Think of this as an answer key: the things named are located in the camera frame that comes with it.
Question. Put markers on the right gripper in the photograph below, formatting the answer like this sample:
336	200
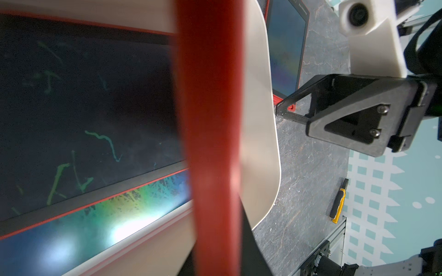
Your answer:
370	114

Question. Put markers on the red writing tablet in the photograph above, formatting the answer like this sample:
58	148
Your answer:
287	24
209	66
87	114

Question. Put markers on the cream plastic storage box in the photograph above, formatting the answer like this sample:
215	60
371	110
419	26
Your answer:
162	247

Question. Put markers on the yellow black pliers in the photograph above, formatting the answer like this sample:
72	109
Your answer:
338	203

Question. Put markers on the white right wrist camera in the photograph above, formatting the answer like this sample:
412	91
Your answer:
371	28

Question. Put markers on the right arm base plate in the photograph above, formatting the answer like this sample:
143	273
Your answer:
319	263

